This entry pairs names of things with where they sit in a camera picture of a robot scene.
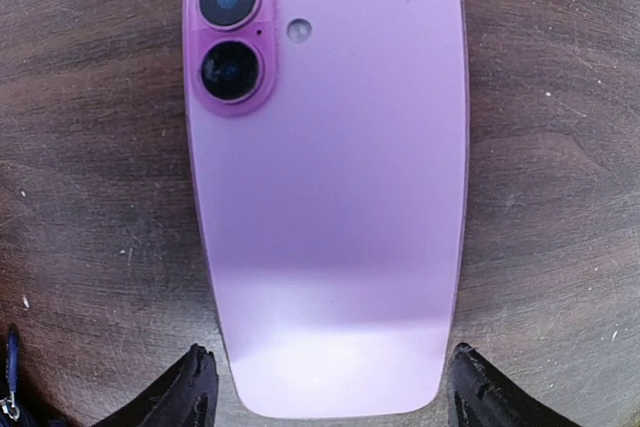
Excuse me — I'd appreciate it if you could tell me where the navy blue student backpack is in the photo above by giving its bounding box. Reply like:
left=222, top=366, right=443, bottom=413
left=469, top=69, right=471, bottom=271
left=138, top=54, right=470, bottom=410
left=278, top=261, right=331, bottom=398
left=1, top=326, right=21, bottom=426

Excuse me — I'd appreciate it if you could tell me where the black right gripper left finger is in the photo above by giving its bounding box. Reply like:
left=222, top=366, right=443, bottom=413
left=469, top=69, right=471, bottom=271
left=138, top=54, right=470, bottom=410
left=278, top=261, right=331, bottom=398
left=96, top=344, right=219, bottom=427

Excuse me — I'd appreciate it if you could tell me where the purple smartphone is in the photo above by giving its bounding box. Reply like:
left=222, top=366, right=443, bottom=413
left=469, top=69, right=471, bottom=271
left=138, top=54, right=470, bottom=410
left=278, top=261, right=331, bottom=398
left=182, top=0, right=470, bottom=419

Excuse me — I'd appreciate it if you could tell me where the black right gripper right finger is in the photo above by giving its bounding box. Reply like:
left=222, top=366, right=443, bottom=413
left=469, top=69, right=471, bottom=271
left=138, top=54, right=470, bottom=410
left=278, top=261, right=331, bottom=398
left=447, top=343, right=578, bottom=427

